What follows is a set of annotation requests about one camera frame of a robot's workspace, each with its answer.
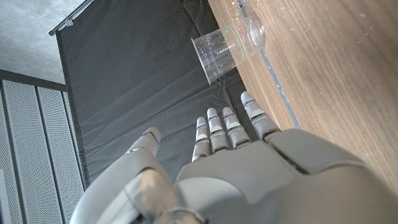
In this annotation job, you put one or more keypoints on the tall clear plastic cup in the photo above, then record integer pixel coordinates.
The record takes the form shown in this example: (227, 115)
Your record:
(224, 49)

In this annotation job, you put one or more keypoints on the black backdrop curtain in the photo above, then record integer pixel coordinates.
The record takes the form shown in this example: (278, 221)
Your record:
(130, 77)

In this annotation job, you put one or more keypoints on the black backdrop stand pole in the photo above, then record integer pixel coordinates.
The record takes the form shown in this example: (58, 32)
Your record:
(70, 18)

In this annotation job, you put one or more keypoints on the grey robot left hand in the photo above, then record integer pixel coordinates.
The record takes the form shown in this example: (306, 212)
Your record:
(248, 180)

